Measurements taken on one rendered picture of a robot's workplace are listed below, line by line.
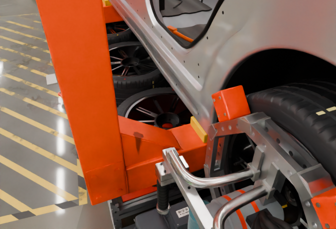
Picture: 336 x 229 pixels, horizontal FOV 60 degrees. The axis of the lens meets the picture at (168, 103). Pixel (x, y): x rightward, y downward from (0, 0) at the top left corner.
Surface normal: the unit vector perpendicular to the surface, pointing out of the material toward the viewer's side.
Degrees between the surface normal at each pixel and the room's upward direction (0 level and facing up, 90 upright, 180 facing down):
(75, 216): 0
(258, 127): 0
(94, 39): 90
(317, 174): 0
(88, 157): 90
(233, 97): 45
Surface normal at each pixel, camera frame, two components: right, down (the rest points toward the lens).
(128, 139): 0.38, 0.56
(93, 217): 0.00, -0.79
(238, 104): 0.27, -0.17
